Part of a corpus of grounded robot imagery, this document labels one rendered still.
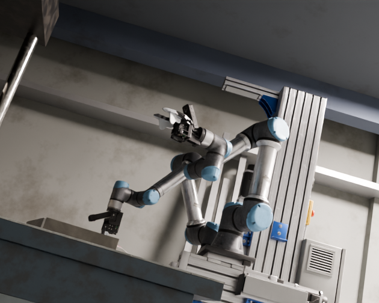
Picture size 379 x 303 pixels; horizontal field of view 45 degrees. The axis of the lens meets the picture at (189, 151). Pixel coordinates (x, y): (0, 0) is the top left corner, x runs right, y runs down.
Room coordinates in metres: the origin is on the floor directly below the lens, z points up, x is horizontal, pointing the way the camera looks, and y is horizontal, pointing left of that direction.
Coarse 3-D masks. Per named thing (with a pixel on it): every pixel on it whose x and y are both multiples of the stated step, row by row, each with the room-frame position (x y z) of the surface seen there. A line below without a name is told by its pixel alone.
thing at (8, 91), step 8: (24, 40) 1.99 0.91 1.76; (32, 40) 1.99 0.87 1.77; (24, 48) 1.99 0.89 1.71; (32, 48) 2.01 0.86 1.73; (24, 56) 1.99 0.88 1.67; (16, 64) 1.99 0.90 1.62; (24, 64) 2.00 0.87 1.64; (16, 72) 1.99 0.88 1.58; (8, 80) 1.99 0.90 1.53; (16, 80) 2.00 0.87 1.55; (8, 88) 1.99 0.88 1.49; (16, 88) 2.02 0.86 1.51; (0, 96) 1.99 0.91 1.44; (8, 96) 1.99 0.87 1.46; (0, 104) 1.99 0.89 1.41; (8, 104) 2.01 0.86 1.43; (0, 112) 1.99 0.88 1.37; (0, 120) 2.00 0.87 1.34
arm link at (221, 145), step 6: (216, 138) 1.78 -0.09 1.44; (222, 138) 1.81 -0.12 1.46; (210, 144) 1.79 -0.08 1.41; (216, 144) 1.79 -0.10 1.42; (222, 144) 1.80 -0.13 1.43; (228, 144) 1.82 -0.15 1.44; (210, 150) 1.81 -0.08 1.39; (216, 150) 1.80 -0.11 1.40; (222, 150) 1.80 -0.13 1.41; (228, 150) 1.82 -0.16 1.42
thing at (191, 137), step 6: (180, 120) 1.72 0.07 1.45; (174, 126) 1.76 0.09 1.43; (180, 126) 1.71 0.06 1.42; (186, 126) 1.73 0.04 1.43; (192, 126) 1.73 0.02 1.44; (174, 132) 1.74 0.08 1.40; (180, 132) 1.70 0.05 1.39; (186, 132) 1.73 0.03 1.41; (192, 132) 1.75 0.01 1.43; (198, 132) 1.77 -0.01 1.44; (204, 132) 1.76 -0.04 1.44; (180, 138) 1.75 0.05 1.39; (186, 138) 1.74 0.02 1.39; (192, 138) 1.75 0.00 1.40; (198, 138) 1.76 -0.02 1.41; (198, 144) 1.77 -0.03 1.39
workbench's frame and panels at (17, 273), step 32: (0, 224) 0.87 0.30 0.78; (0, 256) 0.89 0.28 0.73; (32, 256) 0.90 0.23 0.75; (64, 256) 0.89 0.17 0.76; (96, 256) 0.90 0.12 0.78; (128, 256) 0.91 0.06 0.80; (0, 288) 0.89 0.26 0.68; (32, 288) 0.90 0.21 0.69; (64, 288) 0.91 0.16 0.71; (96, 288) 0.92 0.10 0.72; (128, 288) 0.93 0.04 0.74; (160, 288) 0.94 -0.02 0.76; (192, 288) 0.93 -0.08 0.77
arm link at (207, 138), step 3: (207, 132) 1.76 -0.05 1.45; (210, 132) 1.77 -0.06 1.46; (204, 135) 1.76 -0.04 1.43; (207, 135) 1.76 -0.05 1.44; (210, 135) 1.77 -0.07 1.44; (213, 135) 1.78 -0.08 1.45; (204, 138) 1.76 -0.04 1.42; (207, 138) 1.77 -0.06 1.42; (210, 138) 1.77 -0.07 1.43; (201, 141) 1.77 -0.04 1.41; (204, 141) 1.77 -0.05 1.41; (207, 141) 1.77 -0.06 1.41; (210, 141) 1.78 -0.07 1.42; (201, 144) 1.79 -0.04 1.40; (204, 144) 1.78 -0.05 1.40; (207, 144) 1.78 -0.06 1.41; (204, 147) 1.81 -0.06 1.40
